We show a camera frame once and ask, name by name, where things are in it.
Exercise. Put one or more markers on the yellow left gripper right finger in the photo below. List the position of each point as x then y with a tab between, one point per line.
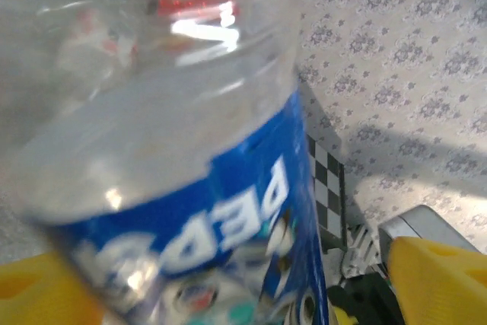
441	287

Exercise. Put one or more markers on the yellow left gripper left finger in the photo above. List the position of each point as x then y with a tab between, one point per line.
34	290

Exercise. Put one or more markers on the clear bottle blue Pepsi label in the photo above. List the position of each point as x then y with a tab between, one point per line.
171	150

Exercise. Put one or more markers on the black white checkerboard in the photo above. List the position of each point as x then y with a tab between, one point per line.
328	188

